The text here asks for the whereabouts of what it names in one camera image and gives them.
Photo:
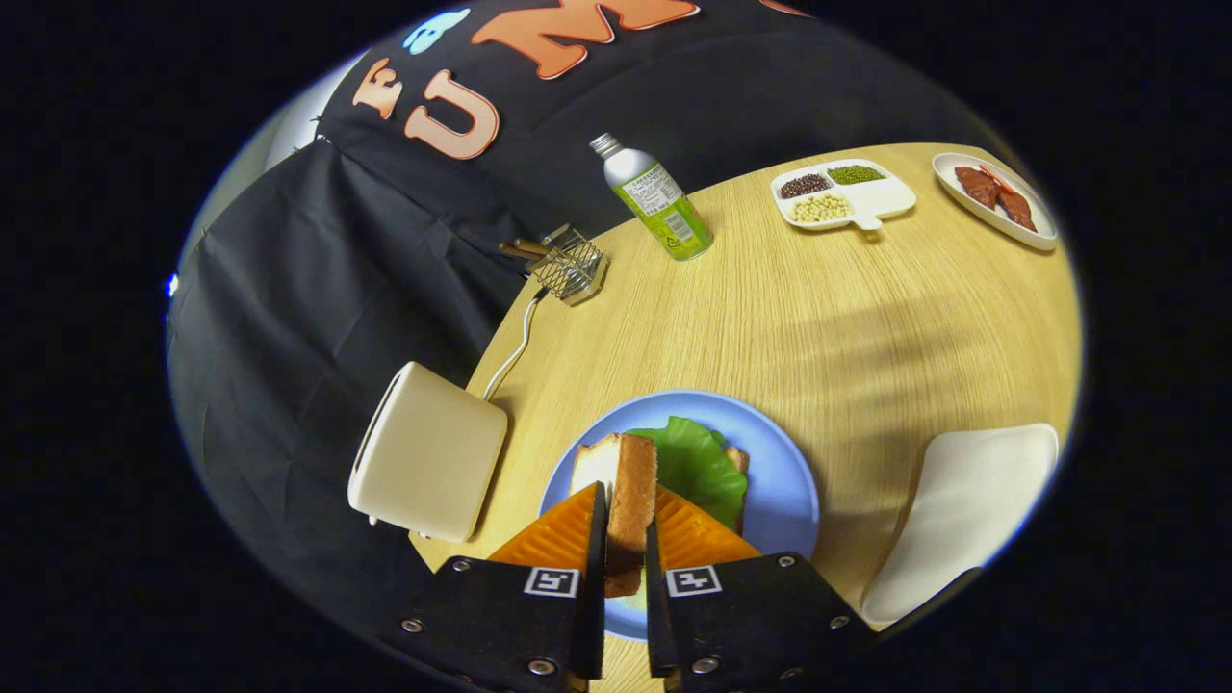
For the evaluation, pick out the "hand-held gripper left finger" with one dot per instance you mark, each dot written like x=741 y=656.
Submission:
x=597 y=539

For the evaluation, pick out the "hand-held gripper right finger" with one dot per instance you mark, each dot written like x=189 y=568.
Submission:
x=654 y=597

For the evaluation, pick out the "plain toast bread slice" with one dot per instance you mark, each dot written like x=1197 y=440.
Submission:
x=630 y=500

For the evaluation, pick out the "green lettuce leaf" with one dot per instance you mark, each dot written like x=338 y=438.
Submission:
x=698 y=472

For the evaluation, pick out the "bread slice with ham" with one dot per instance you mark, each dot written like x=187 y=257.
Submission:
x=739 y=458

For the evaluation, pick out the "blue plate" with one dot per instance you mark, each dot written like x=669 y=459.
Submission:
x=780 y=481

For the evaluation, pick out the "white toaster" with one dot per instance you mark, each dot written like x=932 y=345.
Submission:
x=428 y=452

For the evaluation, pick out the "white rounded square plate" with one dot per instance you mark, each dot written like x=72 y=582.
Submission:
x=962 y=520

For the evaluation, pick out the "green label metal bottle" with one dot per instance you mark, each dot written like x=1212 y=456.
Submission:
x=659 y=207

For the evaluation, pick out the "black backdrop cloth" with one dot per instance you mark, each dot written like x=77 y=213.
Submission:
x=337 y=289

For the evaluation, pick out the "pile of yellow soybeans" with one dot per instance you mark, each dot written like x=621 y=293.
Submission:
x=821 y=208

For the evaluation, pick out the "pile of dark red beans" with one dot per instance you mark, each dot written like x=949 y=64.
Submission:
x=805 y=186

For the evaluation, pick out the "white divided dish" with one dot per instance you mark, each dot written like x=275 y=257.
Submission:
x=881 y=199

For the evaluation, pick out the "pile of green beans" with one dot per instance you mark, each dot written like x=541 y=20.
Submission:
x=856 y=174

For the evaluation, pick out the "brown meat slice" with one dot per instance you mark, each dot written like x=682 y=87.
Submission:
x=1017 y=209
x=977 y=186

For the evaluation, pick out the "white oval plate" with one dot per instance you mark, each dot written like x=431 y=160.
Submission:
x=1035 y=236

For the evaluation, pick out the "red tomato slice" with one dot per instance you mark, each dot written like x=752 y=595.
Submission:
x=996 y=178

